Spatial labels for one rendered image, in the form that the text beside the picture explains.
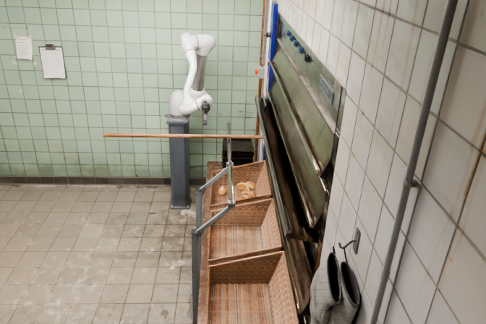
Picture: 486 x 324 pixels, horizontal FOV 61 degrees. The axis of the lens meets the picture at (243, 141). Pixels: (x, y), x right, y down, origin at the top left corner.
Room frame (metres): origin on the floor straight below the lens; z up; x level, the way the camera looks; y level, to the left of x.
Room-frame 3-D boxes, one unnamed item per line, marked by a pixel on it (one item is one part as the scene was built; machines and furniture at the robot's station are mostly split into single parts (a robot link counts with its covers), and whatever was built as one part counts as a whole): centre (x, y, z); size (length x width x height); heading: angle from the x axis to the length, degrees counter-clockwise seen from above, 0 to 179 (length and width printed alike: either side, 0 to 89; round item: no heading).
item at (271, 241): (2.31, -0.03, 0.72); 0.56 x 0.49 x 0.28; 3
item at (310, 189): (2.35, -0.30, 1.54); 1.79 x 0.11 x 0.19; 4
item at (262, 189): (2.91, 0.01, 0.72); 0.56 x 0.49 x 0.28; 3
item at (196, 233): (2.60, 0.22, 0.59); 1.27 x 0.31 x 1.17; 4
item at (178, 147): (3.70, 0.64, 0.50); 0.21 x 0.21 x 1.00; 2
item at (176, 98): (3.71, 0.63, 1.17); 0.18 x 0.16 x 0.22; 123
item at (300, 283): (2.35, -0.30, 1.02); 1.79 x 0.11 x 0.19; 4
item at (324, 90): (2.35, -0.32, 1.99); 1.80 x 0.08 x 0.21; 4
